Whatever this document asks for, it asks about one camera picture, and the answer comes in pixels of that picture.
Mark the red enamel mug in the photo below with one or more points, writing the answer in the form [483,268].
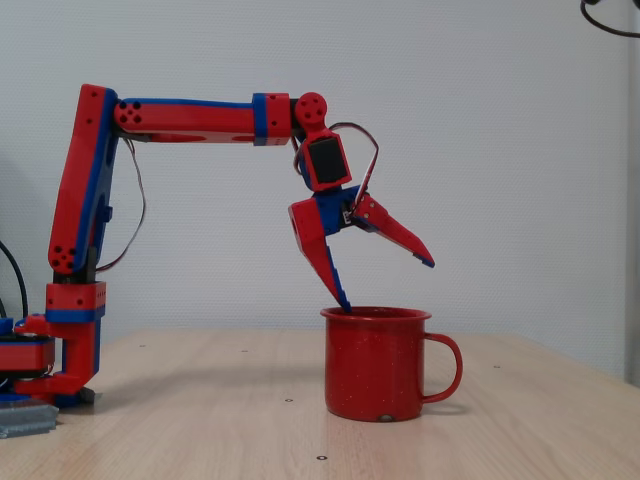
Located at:
[375,365]

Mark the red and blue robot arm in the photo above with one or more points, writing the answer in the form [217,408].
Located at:
[190,117]

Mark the grey duct tape piece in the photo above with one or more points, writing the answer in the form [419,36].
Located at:
[27,419]
[90,396]

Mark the blue gripper with motor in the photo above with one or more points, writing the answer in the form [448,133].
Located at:
[326,214]

